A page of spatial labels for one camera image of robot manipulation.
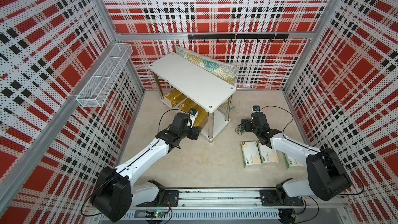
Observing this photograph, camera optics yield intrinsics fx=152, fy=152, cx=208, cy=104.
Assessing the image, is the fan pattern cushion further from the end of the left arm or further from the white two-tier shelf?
the end of the left arm

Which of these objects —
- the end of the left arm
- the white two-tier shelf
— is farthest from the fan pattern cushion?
the end of the left arm

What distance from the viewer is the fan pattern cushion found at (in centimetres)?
82
